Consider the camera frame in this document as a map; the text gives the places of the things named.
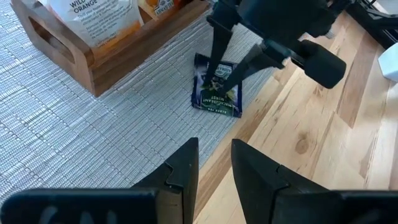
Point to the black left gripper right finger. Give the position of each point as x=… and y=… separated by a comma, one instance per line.
x=280, y=205

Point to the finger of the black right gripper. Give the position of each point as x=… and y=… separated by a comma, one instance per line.
x=252, y=67
x=217, y=53

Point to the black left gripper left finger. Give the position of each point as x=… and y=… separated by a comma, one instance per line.
x=124, y=208

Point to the purple blackcurrant tea packet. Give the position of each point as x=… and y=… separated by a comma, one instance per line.
x=217, y=104

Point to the orange green tea packet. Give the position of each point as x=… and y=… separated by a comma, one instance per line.
x=161, y=6

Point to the grey woven placemat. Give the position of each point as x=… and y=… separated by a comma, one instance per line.
x=93, y=130

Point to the wooden tea organizer box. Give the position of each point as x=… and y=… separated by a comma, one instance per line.
x=102, y=71

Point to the white Tazo tea packet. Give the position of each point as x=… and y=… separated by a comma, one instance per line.
x=102, y=25

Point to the black metal table frame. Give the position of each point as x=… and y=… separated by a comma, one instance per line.
x=367, y=21

